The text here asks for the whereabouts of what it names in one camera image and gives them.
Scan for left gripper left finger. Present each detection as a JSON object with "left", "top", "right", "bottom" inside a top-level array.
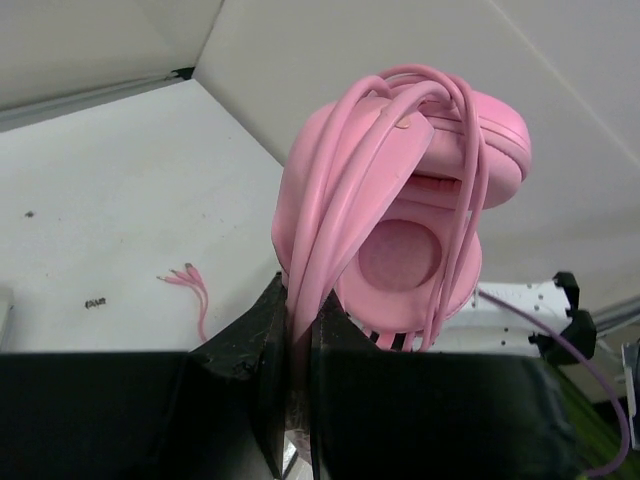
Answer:
[{"left": 190, "top": 273, "right": 286, "bottom": 478}]

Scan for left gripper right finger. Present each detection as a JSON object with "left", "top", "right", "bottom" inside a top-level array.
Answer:
[{"left": 309, "top": 293, "right": 390, "bottom": 479}]

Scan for pink headphones with cable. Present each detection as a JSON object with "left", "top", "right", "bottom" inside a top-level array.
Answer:
[{"left": 271, "top": 64, "right": 532, "bottom": 351}]

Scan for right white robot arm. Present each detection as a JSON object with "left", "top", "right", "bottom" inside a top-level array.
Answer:
[{"left": 432, "top": 272, "right": 596, "bottom": 365}]

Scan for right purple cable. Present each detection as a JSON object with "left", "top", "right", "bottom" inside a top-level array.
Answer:
[{"left": 478, "top": 289, "right": 629, "bottom": 479}]

